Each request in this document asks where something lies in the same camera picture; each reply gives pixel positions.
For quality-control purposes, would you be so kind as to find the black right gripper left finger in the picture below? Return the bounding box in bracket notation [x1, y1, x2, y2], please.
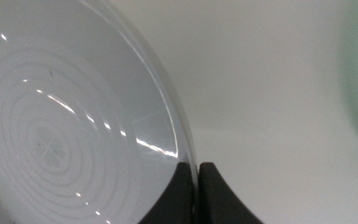
[138, 162, 196, 224]

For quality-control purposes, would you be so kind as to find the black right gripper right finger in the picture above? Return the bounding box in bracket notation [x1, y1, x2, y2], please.
[196, 162, 264, 224]

